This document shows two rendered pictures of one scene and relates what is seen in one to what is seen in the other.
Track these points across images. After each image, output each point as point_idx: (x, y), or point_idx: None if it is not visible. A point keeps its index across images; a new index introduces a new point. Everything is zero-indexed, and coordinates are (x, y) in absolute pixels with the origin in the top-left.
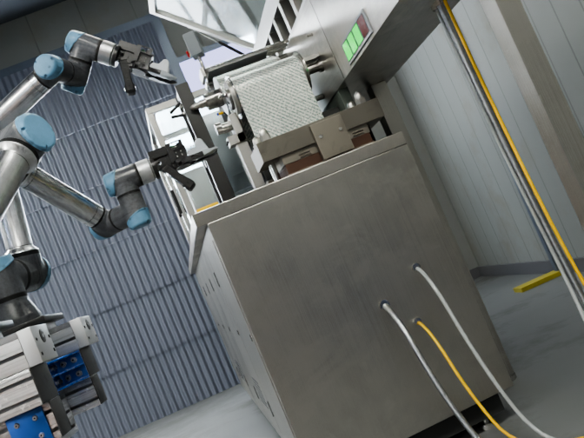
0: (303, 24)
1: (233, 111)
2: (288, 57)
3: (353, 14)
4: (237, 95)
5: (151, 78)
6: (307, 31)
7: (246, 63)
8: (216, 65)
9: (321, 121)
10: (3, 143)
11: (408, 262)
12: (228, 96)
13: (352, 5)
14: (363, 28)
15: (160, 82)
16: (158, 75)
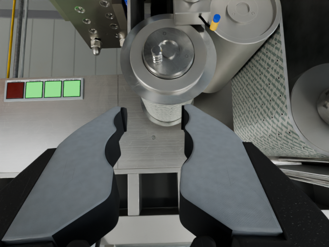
0: (168, 155)
1: (229, 42)
2: (156, 117)
3: (29, 107)
4: (121, 50)
5: (230, 200)
6: (167, 145)
7: (309, 167)
8: (324, 182)
9: (53, 5)
10: None
11: None
12: (143, 53)
13: (23, 112)
14: (15, 88)
15: (223, 140)
16: (67, 151)
